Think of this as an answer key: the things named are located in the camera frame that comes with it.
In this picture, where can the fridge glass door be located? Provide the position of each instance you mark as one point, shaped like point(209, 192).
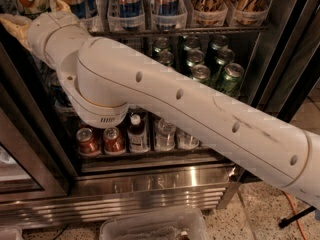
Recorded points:
point(281, 59)

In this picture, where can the stainless steel fridge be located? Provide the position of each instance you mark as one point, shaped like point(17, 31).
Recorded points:
point(62, 187)

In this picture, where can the green can front middle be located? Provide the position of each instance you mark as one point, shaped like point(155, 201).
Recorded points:
point(200, 73)

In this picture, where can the brown drink bottle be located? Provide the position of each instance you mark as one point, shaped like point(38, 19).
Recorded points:
point(137, 135)

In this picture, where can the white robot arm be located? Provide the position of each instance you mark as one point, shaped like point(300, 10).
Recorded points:
point(103, 78)

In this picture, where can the green can front right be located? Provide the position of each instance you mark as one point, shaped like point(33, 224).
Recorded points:
point(230, 79)

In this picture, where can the black stand leg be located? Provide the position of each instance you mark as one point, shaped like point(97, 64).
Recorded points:
point(287, 221)

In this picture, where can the green can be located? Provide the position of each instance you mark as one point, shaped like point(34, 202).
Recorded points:
point(200, 73)
point(222, 58)
point(195, 57)
point(230, 79)
point(166, 58)

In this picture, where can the clear plastic bin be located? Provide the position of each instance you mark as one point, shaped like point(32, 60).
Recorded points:
point(165, 224)

